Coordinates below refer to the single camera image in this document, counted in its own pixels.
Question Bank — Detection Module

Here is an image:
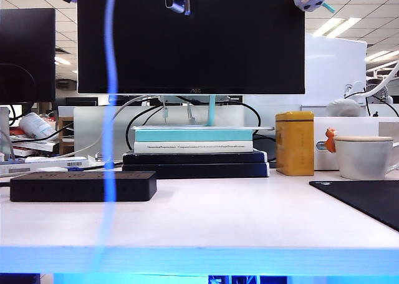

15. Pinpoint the white charger cable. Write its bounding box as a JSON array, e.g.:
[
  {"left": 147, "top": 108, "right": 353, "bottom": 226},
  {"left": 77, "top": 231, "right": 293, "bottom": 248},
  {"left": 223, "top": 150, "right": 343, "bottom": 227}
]
[{"left": 92, "top": 0, "right": 121, "bottom": 284}]

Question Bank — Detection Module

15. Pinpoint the white charger block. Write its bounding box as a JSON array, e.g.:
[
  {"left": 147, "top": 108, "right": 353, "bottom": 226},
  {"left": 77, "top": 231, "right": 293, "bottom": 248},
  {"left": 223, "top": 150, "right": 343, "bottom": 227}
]
[{"left": 162, "top": 0, "right": 191, "bottom": 16}]

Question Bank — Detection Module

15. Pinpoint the black power strip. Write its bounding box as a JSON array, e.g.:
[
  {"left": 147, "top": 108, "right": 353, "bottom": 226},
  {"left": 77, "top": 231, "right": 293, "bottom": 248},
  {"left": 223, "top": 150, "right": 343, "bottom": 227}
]
[{"left": 9, "top": 170, "right": 158, "bottom": 203}]

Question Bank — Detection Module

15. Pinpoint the white plastic bottle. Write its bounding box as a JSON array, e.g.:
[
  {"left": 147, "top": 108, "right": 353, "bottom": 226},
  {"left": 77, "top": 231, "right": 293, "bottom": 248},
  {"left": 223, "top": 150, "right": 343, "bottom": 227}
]
[{"left": 18, "top": 112, "right": 56, "bottom": 140}]

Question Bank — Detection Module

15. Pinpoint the white panel edge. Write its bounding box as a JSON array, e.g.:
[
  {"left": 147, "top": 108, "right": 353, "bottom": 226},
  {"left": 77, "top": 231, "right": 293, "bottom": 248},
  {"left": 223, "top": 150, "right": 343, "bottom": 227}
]
[{"left": 0, "top": 106, "right": 12, "bottom": 155}]

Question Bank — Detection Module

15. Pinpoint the pile of books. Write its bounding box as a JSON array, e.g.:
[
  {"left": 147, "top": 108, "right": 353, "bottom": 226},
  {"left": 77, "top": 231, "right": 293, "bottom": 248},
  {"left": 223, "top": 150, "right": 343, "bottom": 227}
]
[{"left": 9, "top": 127, "right": 60, "bottom": 157}]

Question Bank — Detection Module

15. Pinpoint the large black monitor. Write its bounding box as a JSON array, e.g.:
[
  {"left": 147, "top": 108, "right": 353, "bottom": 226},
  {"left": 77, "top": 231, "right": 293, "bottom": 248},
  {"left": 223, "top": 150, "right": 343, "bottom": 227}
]
[{"left": 77, "top": 0, "right": 305, "bottom": 95}]

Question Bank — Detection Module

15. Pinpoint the white box with barcode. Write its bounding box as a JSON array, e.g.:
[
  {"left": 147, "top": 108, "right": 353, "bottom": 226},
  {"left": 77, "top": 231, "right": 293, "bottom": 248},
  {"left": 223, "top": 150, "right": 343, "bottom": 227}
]
[{"left": 24, "top": 156, "right": 90, "bottom": 170}]

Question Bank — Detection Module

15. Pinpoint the teal silver monitor stand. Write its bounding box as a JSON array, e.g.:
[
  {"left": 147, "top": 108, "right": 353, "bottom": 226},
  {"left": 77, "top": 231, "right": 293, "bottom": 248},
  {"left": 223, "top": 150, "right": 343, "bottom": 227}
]
[{"left": 130, "top": 94, "right": 276, "bottom": 132}]

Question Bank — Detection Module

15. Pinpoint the teal book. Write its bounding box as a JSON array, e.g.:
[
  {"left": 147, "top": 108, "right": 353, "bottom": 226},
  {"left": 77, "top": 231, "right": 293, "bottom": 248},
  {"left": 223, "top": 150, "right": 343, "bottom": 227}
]
[{"left": 134, "top": 129, "right": 253, "bottom": 143}]

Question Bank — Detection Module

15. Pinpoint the yellow tin can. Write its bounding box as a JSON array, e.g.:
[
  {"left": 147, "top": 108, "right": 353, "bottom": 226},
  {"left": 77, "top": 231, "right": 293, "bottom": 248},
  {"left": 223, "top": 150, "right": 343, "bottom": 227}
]
[{"left": 275, "top": 111, "right": 315, "bottom": 176}]

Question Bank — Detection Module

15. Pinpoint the white partition board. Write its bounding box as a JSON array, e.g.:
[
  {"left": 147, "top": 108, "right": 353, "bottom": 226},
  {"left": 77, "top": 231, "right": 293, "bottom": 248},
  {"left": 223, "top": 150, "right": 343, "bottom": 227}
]
[{"left": 304, "top": 33, "right": 368, "bottom": 107}]

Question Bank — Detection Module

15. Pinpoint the white rounded object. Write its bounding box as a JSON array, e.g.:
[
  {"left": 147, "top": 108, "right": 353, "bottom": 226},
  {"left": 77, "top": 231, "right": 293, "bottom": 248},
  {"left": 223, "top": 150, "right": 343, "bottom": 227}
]
[{"left": 325, "top": 99, "right": 362, "bottom": 118}]

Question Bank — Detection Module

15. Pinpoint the orange fox figurine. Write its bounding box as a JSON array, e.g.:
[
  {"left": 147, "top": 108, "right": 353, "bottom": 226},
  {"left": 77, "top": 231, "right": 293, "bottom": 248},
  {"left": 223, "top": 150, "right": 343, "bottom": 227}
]
[{"left": 324, "top": 127, "right": 339, "bottom": 154}]

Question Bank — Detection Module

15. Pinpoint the white cardboard box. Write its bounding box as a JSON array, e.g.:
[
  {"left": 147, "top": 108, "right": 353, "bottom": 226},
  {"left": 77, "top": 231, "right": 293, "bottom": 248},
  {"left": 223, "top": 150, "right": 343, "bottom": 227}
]
[{"left": 313, "top": 117, "right": 399, "bottom": 172}]

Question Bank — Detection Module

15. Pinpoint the wooden mug lid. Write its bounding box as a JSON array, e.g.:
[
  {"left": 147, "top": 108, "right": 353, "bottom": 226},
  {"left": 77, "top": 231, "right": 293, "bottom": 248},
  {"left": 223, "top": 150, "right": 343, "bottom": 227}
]
[{"left": 334, "top": 135, "right": 393, "bottom": 143}]

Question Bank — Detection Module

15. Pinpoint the white desk fan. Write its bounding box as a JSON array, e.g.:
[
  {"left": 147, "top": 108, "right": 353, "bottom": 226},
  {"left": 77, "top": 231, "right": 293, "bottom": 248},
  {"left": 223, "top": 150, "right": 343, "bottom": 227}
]
[{"left": 366, "top": 80, "right": 394, "bottom": 105}]

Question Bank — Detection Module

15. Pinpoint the white ceramic mug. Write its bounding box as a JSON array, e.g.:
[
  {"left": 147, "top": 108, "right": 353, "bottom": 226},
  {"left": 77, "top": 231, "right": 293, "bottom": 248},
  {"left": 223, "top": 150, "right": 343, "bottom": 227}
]
[{"left": 334, "top": 140, "right": 399, "bottom": 181}]

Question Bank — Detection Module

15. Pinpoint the black mouse pad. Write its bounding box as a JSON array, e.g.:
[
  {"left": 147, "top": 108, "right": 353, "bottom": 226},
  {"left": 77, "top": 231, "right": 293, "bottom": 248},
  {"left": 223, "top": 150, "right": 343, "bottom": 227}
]
[{"left": 308, "top": 180, "right": 399, "bottom": 233}]

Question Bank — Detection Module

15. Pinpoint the black monitor cable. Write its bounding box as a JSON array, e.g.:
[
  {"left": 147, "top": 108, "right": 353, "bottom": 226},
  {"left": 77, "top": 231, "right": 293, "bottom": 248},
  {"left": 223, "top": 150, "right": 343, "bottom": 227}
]
[
  {"left": 229, "top": 101, "right": 262, "bottom": 138},
  {"left": 125, "top": 104, "right": 163, "bottom": 152}
]

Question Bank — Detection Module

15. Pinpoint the grey monitor cable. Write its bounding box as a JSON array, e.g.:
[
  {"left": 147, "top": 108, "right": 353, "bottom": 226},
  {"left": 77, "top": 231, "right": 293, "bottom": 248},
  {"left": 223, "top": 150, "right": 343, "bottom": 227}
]
[{"left": 52, "top": 95, "right": 163, "bottom": 160}]

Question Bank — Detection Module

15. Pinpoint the white hose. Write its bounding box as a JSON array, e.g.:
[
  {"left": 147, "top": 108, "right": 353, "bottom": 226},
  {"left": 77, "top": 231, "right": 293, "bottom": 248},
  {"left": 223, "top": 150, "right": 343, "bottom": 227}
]
[{"left": 363, "top": 61, "right": 399, "bottom": 98}]

